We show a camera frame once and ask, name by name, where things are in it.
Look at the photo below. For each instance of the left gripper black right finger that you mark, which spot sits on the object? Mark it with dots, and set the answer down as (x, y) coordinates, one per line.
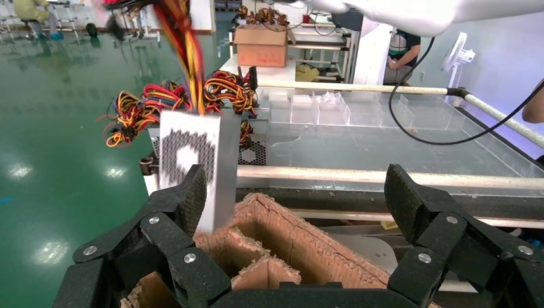
(467, 255)

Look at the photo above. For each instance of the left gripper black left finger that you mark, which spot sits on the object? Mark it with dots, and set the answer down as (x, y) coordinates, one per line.
(127, 255)

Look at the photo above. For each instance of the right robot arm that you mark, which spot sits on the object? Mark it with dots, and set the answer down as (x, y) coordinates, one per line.
(425, 15)

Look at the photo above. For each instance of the bare human forearm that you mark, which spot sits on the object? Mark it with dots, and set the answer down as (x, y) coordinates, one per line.
(535, 106)

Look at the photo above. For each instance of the black pipe connector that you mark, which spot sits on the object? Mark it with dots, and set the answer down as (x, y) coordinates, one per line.
(148, 165)
(457, 92)

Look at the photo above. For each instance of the grey metal power supply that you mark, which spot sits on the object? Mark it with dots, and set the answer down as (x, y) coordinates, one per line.
(155, 148)
(255, 153)

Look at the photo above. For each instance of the brown cardboard box with dividers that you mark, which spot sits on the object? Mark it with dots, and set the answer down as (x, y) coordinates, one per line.
(289, 238)

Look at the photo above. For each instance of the clear acrylic divider tray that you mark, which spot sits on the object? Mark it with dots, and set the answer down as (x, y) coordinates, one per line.
(331, 112)

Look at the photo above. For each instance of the white standing fan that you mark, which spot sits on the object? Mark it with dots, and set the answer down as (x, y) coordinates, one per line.
(457, 55)

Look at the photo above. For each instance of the person in dark shirt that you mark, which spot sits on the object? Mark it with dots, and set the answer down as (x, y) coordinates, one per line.
(403, 55)

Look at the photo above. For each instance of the yellow cloth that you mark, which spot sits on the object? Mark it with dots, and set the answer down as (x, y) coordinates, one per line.
(307, 73)

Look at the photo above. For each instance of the metal step stool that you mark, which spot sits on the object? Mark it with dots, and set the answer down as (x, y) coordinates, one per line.
(66, 19)

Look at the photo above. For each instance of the brown shipping carton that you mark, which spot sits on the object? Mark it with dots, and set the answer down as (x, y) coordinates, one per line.
(261, 46)

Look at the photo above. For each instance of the white shelf rack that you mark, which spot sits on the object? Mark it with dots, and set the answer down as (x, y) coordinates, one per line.
(323, 42)

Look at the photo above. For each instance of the seated person in yellow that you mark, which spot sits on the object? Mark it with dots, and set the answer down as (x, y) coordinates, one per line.
(32, 12)

